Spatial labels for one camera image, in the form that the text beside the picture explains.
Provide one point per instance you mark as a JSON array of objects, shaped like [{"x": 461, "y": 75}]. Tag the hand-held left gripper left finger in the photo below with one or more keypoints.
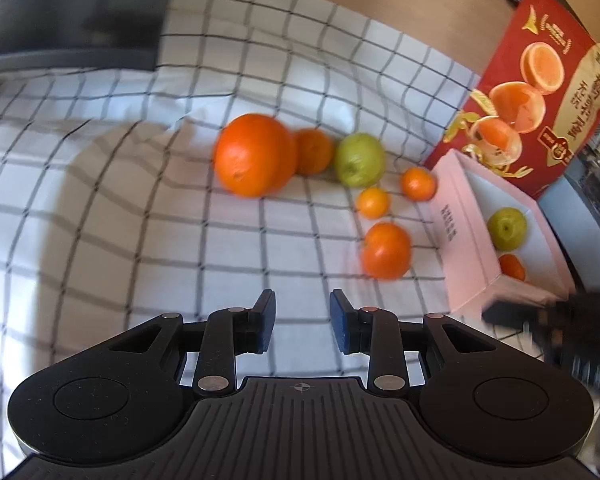
[{"x": 266, "y": 320}]

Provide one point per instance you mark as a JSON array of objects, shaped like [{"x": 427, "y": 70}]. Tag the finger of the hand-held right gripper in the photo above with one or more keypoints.
[{"x": 515, "y": 315}]

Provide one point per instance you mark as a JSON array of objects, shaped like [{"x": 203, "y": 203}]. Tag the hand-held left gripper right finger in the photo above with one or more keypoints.
[{"x": 339, "y": 322}]

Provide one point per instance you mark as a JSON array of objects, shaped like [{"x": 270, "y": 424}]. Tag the pink gift box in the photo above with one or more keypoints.
[{"x": 455, "y": 255}]

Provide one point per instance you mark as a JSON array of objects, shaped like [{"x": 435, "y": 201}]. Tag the green apple front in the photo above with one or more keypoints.
[{"x": 507, "y": 228}]

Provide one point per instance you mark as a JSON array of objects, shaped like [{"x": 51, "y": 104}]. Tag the green apple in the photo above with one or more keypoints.
[
  {"x": 507, "y": 228},
  {"x": 360, "y": 159}
]

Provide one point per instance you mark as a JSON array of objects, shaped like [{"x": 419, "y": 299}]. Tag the small tangerine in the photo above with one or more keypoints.
[{"x": 373, "y": 202}]

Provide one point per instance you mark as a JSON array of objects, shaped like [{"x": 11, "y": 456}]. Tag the green apple back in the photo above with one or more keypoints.
[{"x": 360, "y": 159}]

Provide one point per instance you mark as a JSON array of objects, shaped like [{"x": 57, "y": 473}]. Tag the large orange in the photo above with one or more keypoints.
[{"x": 255, "y": 155}]

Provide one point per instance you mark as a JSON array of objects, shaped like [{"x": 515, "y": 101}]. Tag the printed hardware box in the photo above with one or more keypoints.
[{"x": 590, "y": 200}]

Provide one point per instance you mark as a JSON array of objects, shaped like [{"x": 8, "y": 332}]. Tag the white checked tablecloth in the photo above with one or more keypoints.
[{"x": 130, "y": 210}]

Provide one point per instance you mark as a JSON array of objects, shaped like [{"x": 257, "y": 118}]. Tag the red printed snack bag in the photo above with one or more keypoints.
[{"x": 530, "y": 110}]

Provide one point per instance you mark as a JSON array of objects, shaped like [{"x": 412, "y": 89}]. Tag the black monitor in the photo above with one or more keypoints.
[{"x": 70, "y": 5}]

